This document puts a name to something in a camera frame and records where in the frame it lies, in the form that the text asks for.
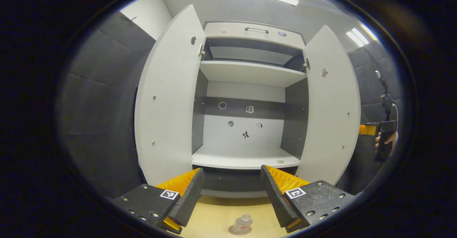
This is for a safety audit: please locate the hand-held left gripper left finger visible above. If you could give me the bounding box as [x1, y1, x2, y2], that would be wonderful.
[114, 167, 205, 235]

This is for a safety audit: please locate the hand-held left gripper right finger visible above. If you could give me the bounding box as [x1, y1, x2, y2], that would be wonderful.
[261, 164, 357, 233]

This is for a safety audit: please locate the white cabinet door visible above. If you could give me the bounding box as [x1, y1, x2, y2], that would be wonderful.
[296, 25, 362, 186]
[134, 4, 207, 187]

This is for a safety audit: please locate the clear plastic bottle pink label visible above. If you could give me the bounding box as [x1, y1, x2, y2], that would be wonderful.
[231, 214, 254, 233]

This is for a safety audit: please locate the round grey coaster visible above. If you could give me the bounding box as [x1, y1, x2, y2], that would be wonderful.
[228, 224, 258, 236]

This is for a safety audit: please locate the white cabinet drawer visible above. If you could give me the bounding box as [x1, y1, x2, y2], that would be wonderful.
[204, 21, 306, 49]

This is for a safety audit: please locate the small ceiling light panel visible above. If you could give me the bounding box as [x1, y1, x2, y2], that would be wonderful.
[346, 27, 370, 47]

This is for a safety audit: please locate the black backdrop cloth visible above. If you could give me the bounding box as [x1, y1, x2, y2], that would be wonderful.
[55, 11, 409, 199]

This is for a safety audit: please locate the black pole with cable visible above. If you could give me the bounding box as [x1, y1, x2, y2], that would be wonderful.
[375, 70, 398, 122]

